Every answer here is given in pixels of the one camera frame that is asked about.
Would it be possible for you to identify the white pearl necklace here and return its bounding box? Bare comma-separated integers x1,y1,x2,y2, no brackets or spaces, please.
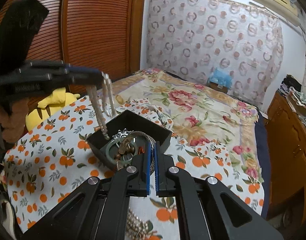
86,71,118,140

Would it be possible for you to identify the silver bangle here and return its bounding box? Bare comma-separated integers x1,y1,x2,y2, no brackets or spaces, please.
116,131,155,170

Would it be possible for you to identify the silver chain pendant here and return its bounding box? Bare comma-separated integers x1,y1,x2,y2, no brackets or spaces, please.
112,128,133,140

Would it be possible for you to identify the black jewelry box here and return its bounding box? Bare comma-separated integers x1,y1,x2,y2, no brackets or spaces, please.
87,107,172,171

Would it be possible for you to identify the left hand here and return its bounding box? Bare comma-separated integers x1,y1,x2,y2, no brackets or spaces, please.
0,98,29,143

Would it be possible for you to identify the yellow plush toy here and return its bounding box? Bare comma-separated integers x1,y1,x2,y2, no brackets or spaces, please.
26,87,80,131

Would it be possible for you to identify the pale green jade bangle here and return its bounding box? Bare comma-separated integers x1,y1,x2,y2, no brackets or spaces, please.
104,138,139,165

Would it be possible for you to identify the wooden louvered wardrobe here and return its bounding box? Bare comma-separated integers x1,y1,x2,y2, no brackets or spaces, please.
0,0,147,111

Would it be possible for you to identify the floral bed quilt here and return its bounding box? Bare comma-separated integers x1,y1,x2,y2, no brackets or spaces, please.
98,67,265,183

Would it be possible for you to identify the orange print white cloth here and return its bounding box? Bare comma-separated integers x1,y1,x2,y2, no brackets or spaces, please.
4,97,265,231

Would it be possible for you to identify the patterned lace curtain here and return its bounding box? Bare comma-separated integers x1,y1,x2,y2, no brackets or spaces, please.
146,0,284,107

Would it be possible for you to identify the wooden cabinet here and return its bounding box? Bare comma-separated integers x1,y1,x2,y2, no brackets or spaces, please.
265,92,306,222

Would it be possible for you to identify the stack of folded clothes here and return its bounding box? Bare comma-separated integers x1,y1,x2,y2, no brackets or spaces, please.
279,74,306,120

